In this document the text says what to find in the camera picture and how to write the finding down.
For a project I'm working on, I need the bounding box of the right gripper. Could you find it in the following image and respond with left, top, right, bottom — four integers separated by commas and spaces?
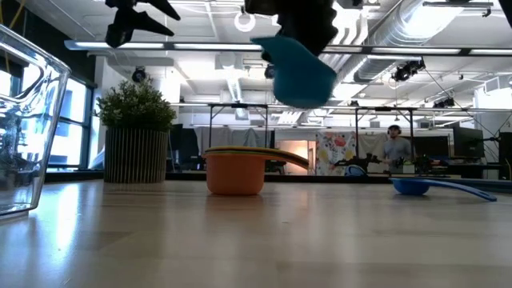
243, 0, 339, 57

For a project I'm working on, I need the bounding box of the teal measuring cup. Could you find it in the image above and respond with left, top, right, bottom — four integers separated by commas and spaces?
250, 35, 338, 110

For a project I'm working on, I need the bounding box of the yellow measuring cup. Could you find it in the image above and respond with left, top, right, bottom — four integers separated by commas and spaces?
204, 146, 310, 165

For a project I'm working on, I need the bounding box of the orange measuring cup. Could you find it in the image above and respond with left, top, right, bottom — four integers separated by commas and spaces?
202, 151, 310, 197

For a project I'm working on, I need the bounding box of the blue measuring cup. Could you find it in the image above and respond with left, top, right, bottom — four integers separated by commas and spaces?
390, 178, 498, 202

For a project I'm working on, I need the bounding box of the clear plastic basket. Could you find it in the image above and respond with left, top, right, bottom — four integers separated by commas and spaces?
0, 23, 72, 219

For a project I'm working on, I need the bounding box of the black ceiling rig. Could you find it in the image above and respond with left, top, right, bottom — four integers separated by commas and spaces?
391, 58, 426, 83

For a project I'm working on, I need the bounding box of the floral cloth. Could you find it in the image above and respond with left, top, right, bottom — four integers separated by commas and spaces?
315, 131, 358, 176

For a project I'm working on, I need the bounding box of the grey cloth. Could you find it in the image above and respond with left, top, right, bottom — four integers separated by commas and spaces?
194, 126, 275, 155

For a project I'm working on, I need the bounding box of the potted plant striped pot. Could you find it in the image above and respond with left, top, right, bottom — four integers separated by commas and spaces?
97, 78, 177, 184

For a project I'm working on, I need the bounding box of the black device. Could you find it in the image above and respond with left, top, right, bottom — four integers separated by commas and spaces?
335, 154, 383, 171

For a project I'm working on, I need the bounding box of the blue white object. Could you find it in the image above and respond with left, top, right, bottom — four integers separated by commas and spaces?
344, 164, 367, 177

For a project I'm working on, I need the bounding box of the black monitor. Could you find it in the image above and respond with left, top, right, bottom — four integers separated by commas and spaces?
453, 126, 486, 159

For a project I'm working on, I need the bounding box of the white ring lamp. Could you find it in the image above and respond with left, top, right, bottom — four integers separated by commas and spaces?
234, 10, 257, 33

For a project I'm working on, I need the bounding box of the silver air duct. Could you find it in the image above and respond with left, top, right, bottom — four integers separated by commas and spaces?
351, 0, 465, 83

